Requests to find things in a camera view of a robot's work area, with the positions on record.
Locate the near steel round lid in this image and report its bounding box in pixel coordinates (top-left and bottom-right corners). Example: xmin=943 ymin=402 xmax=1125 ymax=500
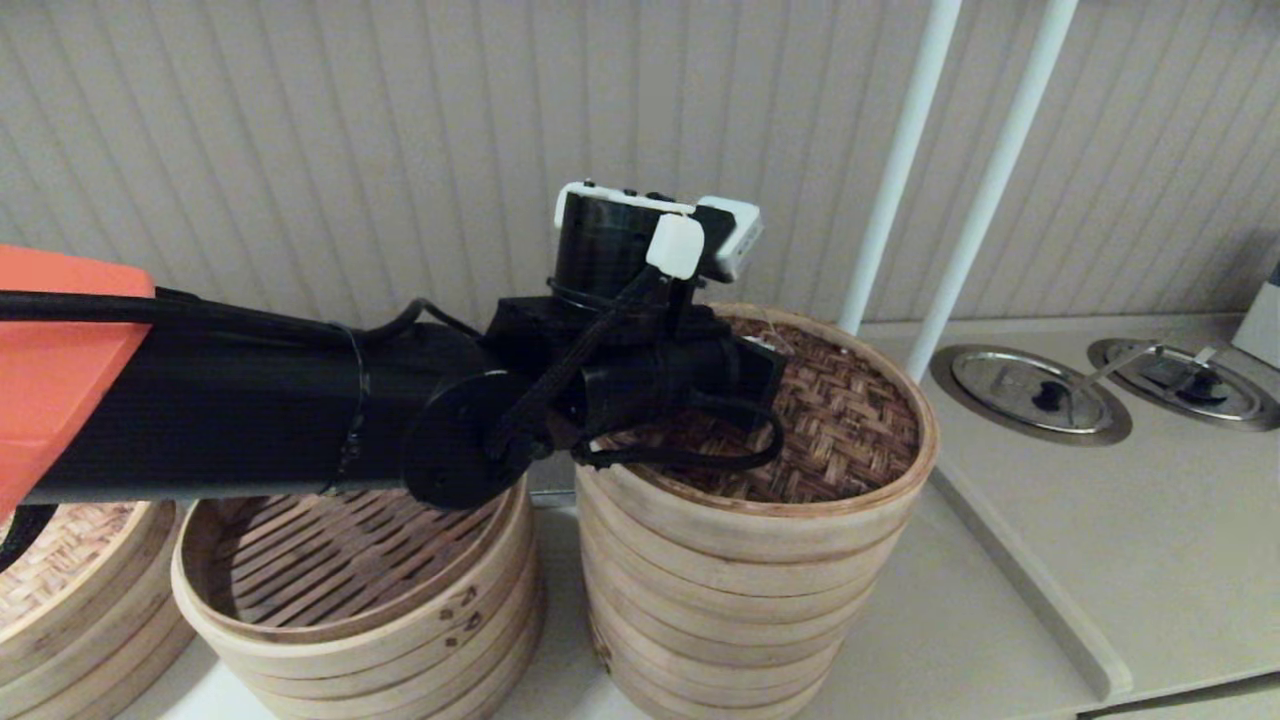
xmin=930 ymin=345 xmax=1133 ymax=447

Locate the steel round lid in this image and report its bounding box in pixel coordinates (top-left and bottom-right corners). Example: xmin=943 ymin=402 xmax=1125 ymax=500
xmin=930 ymin=345 xmax=1133 ymax=447
xmin=1087 ymin=339 xmax=1280 ymax=433

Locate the bamboo steamer stack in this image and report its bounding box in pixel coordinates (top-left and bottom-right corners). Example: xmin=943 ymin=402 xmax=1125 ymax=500
xmin=578 ymin=470 xmax=916 ymax=720
xmin=0 ymin=520 xmax=201 ymax=720
xmin=170 ymin=480 xmax=548 ymax=720

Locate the steel pot lid black knob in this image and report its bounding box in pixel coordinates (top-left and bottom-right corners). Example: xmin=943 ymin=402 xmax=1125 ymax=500
xmin=950 ymin=353 xmax=1115 ymax=436
xmin=1105 ymin=345 xmax=1263 ymax=423

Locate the far steel round lid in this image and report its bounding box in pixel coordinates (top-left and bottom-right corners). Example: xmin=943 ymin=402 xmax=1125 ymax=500
xmin=1087 ymin=339 xmax=1280 ymax=433

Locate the white connector block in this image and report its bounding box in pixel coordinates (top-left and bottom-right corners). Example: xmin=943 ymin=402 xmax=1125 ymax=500
xmin=647 ymin=214 xmax=705 ymax=280

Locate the white metal pole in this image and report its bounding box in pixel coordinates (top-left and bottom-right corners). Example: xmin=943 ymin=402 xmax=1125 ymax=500
xmin=905 ymin=0 xmax=1081 ymax=384
xmin=836 ymin=0 xmax=963 ymax=336

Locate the white container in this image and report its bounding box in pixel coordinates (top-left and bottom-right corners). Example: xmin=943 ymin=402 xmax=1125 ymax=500
xmin=1232 ymin=262 xmax=1280 ymax=373

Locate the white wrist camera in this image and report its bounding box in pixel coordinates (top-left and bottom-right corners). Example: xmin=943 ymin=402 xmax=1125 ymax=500
xmin=697 ymin=196 xmax=764 ymax=283

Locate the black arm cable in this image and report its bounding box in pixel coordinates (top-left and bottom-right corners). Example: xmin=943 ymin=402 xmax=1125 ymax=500
xmin=0 ymin=288 xmax=481 ymax=346

